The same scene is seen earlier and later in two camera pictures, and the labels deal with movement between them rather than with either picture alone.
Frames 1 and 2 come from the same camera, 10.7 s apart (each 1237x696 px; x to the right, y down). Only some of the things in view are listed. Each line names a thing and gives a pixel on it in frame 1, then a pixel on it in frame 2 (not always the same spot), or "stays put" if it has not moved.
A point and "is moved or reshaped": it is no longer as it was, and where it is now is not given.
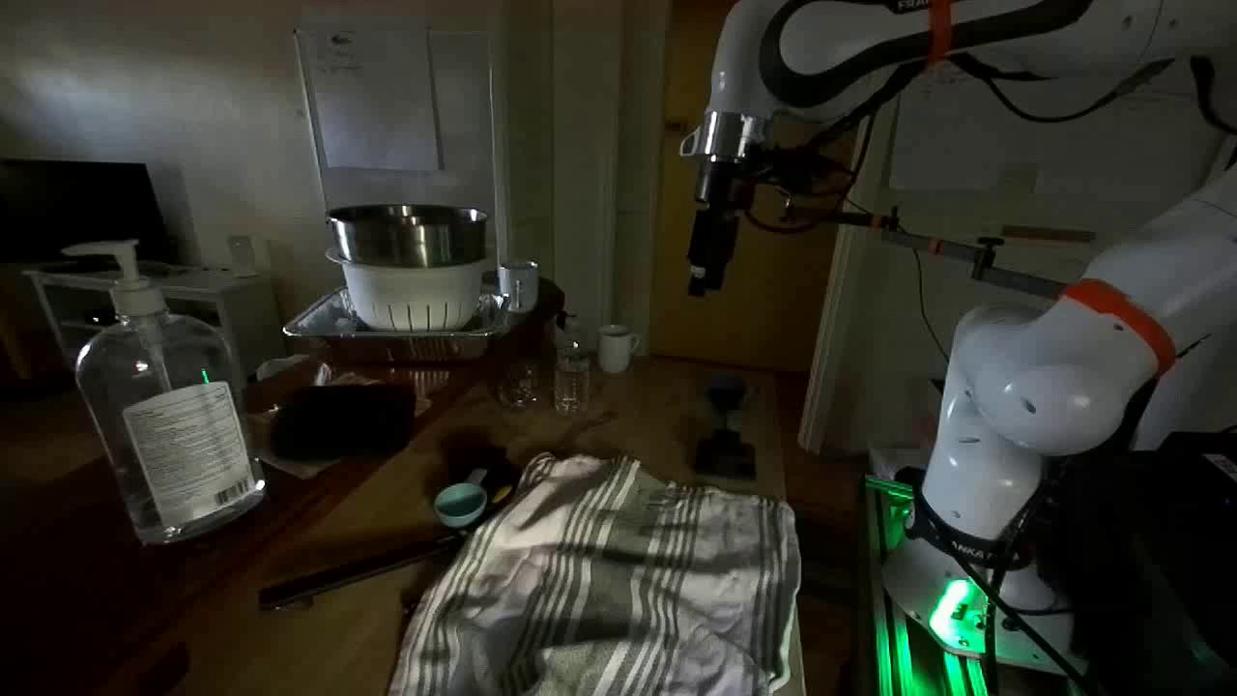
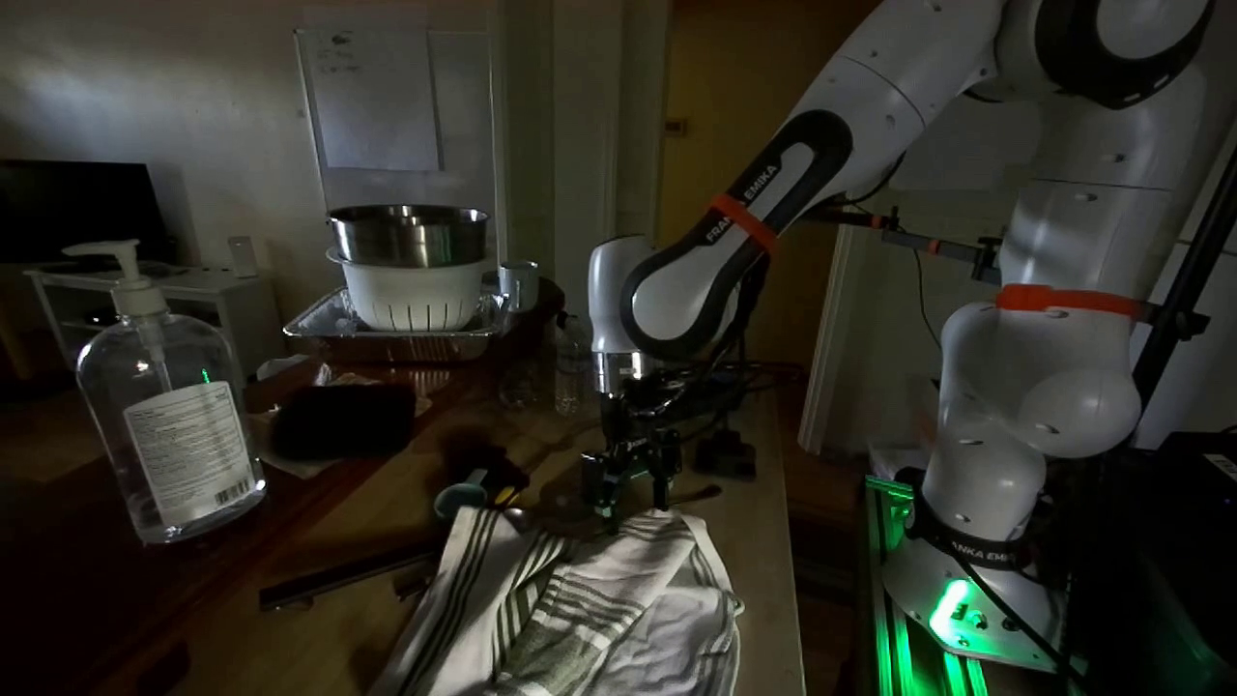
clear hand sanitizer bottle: [172, 405] stays put
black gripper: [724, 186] -> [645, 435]
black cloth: [343, 420] stays put
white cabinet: [78, 298] stays put
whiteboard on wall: [374, 93] stays put
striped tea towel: [606, 579] is moved or reshaped
